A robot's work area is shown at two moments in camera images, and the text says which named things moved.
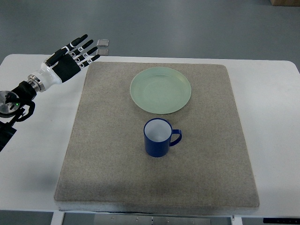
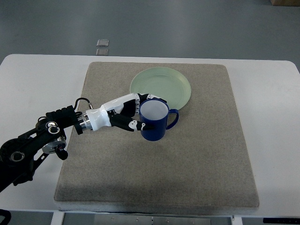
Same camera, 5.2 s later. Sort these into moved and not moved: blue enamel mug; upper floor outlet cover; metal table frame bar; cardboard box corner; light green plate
Moved: blue enamel mug
Not moved: metal table frame bar; light green plate; cardboard box corner; upper floor outlet cover
